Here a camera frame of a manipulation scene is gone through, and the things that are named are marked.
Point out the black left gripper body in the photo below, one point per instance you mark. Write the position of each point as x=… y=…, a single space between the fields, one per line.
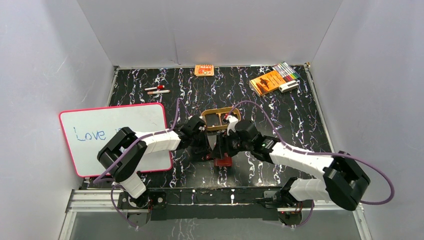
x=201 y=145

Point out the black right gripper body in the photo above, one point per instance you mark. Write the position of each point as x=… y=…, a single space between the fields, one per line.
x=235 y=144

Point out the red leather card holder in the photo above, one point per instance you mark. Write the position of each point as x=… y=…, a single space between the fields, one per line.
x=226 y=161

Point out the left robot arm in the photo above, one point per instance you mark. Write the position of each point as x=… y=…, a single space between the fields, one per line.
x=122 y=154

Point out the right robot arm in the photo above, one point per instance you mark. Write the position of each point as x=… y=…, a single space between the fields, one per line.
x=335 y=178

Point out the tan oval tray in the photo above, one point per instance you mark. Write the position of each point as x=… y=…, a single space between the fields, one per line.
x=218 y=119

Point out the orange capped white marker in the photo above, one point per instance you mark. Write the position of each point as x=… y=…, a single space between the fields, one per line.
x=158 y=92

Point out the orange yellow book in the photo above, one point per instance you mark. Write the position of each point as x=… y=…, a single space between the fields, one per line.
x=266 y=83

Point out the red capped white marker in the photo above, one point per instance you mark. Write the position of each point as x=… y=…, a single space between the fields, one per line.
x=155 y=88

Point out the small orange spiral notepad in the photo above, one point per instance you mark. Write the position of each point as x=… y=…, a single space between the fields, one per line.
x=204 y=70

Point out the white stapler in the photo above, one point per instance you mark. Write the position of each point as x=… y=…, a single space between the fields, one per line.
x=288 y=86

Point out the pack of coloured markers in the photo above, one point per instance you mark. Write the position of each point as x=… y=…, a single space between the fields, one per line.
x=286 y=71

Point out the pink framed whiteboard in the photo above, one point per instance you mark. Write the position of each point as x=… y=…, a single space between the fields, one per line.
x=87 y=131

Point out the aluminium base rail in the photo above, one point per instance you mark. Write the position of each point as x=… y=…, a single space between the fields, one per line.
x=206 y=214

